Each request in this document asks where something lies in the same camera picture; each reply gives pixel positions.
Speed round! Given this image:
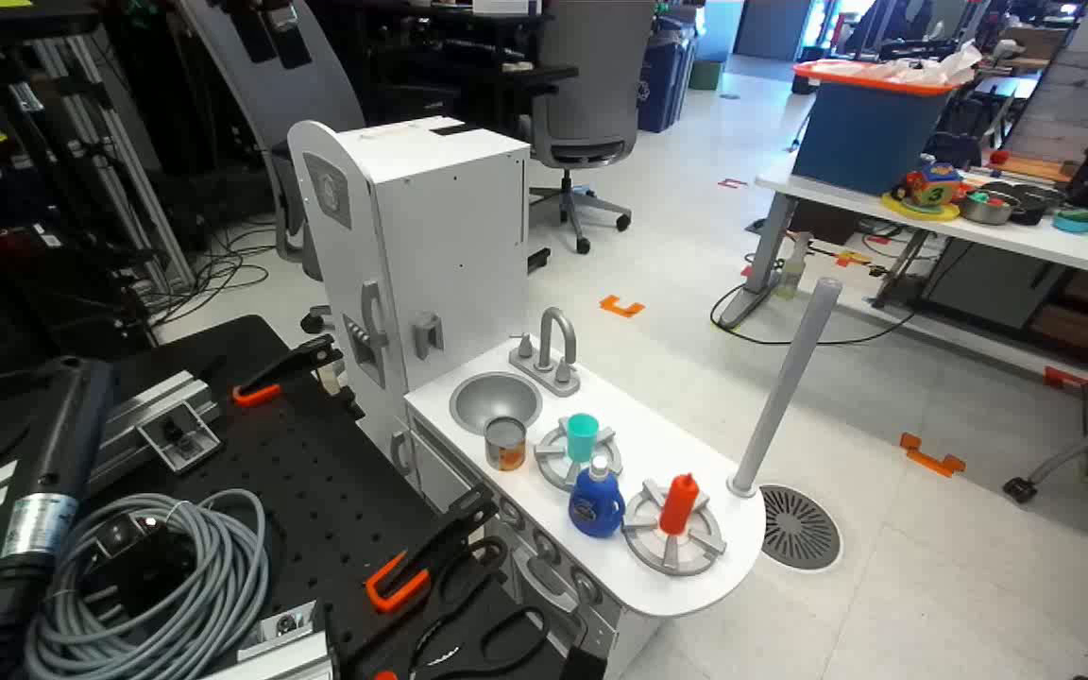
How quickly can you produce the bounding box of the blue storage bin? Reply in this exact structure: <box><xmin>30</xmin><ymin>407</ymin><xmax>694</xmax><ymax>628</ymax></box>
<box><xmin>792</xmin><ymin>62</ymin><xmax>957</xmax><ymax>194</ymax></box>

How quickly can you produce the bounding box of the white toy kitchen set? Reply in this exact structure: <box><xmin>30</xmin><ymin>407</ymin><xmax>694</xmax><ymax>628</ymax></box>
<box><xmin>288</xmin><ymin>116</ymin><xmax>766</xmax><ymax>680</ymax></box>

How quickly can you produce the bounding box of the black cylindrical tube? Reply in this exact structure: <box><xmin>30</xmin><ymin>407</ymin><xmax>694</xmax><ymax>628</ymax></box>
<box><xmin>0</xmin><ymin>356</ymin><xmax>116</xmax><ymax>680</ymax></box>

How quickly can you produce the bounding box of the teal blue cup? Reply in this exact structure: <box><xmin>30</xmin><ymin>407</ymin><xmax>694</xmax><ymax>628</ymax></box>
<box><xmin>562</xmin><ymin>412</ymin><xmax>599</xmax><ymax>464</ymax></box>

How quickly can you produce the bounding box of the grey rear burner grate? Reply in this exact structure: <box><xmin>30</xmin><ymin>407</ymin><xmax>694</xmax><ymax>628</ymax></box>
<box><xmin>531</xmin><ymin>417</ymin><xmax>622</xmax><ymax>493</ymax></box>

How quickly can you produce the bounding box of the aluminium extrusion bracket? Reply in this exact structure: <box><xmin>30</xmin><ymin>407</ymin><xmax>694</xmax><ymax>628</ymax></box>
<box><xmin>98</xmin><ymin>372</ymin><xmax>223</xmax><ymax>477</ymax></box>

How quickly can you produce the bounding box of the orange black clamp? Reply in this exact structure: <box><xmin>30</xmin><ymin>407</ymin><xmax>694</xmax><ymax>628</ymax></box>
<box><xmin>364</xmin><ymin>487</ymin><xmax>496</xmax><ymax>616</ymax></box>
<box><xmin>229</xmin><ymin>337</ymin><xmax>340</xmax><ymax>407</ymax></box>

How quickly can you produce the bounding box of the grey vertical pole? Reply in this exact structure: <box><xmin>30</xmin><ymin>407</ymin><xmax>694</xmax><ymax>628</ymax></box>
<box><xmin>729</xmin><ymin>276</ymin><xmax>841</xmax><ymax>499</ymax></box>

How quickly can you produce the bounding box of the round floor drain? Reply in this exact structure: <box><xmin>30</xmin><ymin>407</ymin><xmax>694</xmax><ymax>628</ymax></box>
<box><xmin>764</xmin><ymin>487</ymin><xmax>841</xmax><ymax>572</ymax></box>

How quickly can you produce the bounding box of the coiled grey cable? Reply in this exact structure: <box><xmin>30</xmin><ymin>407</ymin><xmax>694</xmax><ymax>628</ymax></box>
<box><xmin>23</xmin><ymin>487</ymin><xmax>273</xmax><ymax>680</ymax></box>

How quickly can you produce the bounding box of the grey burner grate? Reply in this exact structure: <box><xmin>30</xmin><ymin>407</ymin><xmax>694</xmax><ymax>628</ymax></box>
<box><xmin>618</xmin><ymin>482</ymin><xmax>729</xmax><ymax>577</ymax></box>
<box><xmin>531</xmin><ymin>417</ymin><xmax>622</xmax><ymax>493</ymax></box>

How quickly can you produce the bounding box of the grey front burner grate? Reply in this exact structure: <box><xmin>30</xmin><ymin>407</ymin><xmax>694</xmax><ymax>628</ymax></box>
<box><xmin>618</xmin><ymin>482</ymin><xmax>729</xmax><ymax>577</ymax></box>

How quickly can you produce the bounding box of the orange black rear clamp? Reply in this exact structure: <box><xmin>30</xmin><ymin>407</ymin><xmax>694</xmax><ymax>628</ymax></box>
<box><xmin>229</xmin><ymin>337</ymin><xmax>340</xmax><ymax>407</ymax></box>

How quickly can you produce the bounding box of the blue detergent bottle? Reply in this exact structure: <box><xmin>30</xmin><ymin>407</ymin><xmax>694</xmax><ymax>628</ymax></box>
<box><xmin>567</xmin><ymin>461</ymin><xmax>622</xmax><ymax>542</ymax></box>

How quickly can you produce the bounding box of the grey toy faucet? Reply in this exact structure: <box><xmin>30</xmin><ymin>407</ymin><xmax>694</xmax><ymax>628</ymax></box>
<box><xmin>510</xmin><ymin>308</ymin><xmax>583</xmax><ymax>396</ymax></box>

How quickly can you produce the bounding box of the orange tin can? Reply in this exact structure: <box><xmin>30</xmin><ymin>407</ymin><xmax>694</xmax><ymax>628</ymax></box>
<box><xmin>485</xmin><ymin>417</ymin><xmax>524</xmax><ymax>473</ymax></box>

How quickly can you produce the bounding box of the black perforated board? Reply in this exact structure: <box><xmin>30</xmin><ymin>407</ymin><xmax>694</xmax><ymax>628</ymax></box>
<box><xmin>116</xmin><ymin>319</ymin><xmax>562</xmax><ymax>680</ymax></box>

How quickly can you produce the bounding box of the orange black front clamp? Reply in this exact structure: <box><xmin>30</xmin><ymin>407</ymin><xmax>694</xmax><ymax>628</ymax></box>
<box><xmin>364</xmin><ymin>487</ymin><xmax>496</xmax><ymax>616</ymax></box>

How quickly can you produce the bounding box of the white work table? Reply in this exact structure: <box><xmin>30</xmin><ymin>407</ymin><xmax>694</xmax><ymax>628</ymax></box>
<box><xmin>713</xmin><ymin>173</ymin><xmax>1088</xmax><ymax>328</ymax></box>

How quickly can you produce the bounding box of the grey office chair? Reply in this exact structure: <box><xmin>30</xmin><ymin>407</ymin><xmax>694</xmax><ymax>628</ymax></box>
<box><xmin>529</xmin><ymin>0</ymin><xmax>652</xmax><ymax>255</ymax></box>

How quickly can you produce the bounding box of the colourful toy pile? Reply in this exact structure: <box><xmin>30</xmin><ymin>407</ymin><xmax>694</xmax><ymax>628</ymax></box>
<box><xmin>880</xmin><ymin>160</ymin><xmax>971</xmax><ymax>223</ymax></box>

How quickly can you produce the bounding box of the grey toy sink bowl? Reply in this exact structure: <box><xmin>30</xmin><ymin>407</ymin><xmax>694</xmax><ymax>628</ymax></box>
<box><xmin>448</xmin><ymin>376</ymin><xmax>542</xmax><ymax>432</ymax></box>

